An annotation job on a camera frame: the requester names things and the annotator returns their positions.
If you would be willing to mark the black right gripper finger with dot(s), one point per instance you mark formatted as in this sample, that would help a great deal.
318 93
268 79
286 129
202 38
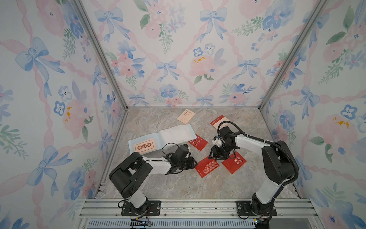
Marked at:
222 155
214 153

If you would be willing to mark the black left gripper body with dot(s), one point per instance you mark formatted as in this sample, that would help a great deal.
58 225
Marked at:
180 164

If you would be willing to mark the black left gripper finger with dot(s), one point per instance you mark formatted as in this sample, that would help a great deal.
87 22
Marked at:
187 166
191 160

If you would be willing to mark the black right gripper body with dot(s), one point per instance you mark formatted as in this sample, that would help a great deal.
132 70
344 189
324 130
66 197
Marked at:
226 149

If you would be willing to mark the cream card red circles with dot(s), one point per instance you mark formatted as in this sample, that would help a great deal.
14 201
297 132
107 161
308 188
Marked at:
145 147

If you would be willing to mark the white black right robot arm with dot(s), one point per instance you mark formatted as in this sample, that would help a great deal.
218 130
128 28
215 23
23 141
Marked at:
280 165

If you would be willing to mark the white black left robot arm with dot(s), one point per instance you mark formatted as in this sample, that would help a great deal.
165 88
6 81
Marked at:
129 175

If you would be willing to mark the red card gold text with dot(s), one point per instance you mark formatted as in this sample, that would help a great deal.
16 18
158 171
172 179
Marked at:
234 162

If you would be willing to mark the red card white text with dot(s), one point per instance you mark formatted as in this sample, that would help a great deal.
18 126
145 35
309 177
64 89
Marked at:
206 166

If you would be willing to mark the red money card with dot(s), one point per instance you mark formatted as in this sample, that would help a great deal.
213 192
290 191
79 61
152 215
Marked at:
199 143

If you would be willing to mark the red and cream card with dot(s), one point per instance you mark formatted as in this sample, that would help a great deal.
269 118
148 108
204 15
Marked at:
215 123

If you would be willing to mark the pink good luck card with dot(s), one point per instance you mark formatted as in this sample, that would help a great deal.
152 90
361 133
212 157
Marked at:
186 116

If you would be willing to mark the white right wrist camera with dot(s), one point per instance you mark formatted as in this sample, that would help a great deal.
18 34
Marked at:
217 141

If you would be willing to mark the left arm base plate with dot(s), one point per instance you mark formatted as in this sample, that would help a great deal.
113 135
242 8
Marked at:
149 208

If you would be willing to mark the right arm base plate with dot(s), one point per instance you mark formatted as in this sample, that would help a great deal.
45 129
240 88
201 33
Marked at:
255 208

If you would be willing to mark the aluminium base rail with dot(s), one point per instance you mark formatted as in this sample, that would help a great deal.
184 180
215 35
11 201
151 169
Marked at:
198 214

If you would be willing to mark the aluminium corner post right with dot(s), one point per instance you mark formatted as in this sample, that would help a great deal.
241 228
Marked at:
295 49

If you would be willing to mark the aluminium corner post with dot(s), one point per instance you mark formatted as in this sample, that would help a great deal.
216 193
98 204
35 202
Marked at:
85 21
295 49

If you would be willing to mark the aluminium corner post left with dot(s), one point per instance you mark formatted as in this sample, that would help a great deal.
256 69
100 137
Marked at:
85 21

